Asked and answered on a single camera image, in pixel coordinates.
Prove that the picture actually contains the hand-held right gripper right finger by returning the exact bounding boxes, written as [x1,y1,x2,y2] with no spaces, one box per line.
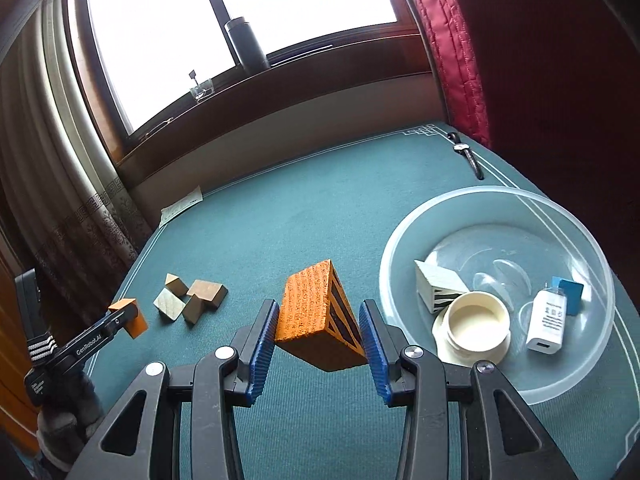
[359,299,566,480]

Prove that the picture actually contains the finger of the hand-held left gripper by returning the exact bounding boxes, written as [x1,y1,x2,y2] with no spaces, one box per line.
[105,306,139,333]

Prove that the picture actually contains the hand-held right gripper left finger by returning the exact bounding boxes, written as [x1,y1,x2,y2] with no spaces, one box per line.
[70,299,280,480]

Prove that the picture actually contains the small orange striped wedge block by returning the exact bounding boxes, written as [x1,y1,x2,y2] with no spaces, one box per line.
[108,298,149,337]

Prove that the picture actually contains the pale wooden wedge block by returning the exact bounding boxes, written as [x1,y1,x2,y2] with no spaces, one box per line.
[153,273,188,322]

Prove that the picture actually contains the large orange wedge block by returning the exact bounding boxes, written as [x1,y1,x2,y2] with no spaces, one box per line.
[274,258,368,372]

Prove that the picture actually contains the grey-brown wooden wedge block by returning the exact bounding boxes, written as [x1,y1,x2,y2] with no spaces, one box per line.
[181,294,216,329]

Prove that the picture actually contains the brown wooden block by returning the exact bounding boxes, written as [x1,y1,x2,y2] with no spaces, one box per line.
[186,279,229,311]

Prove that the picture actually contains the white striped wedge block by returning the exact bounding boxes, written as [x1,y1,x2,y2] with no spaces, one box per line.
[414,259,471,315]

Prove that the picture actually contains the cream plastic screw cap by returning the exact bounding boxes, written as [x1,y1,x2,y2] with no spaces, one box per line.
[432,290,512,367]

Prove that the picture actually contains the white USB charger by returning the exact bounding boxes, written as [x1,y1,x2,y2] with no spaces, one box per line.
[525,287,571,353]

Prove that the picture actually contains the clear plastic bowl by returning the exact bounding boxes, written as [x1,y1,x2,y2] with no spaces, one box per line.
[378,185,616,406]

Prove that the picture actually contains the blue wedge block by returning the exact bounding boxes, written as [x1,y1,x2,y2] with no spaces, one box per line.
[551,276,586,317]

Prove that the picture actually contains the person's left hand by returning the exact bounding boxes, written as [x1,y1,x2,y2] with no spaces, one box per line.
[39,374,104,477]

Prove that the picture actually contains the white paper card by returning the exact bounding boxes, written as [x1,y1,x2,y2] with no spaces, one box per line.
[159,186,203,227]

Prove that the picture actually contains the green table mat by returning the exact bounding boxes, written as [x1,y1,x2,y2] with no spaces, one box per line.
[85,119,640,480]

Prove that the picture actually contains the beige patterned curtain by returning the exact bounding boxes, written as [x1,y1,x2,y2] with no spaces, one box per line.
[0,0,153,281]

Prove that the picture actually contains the window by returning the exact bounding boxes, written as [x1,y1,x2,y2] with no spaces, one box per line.
[85,0,401,133]

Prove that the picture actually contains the dark cylindrical bottle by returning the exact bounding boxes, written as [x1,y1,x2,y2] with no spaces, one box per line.
[223,16,272,70]

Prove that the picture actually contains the red quilted curtain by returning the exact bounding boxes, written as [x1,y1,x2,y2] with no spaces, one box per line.
[387,0,493,148]

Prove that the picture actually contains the black strap wristwatch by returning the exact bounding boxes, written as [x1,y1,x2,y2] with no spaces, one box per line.
[447,131,486,180]

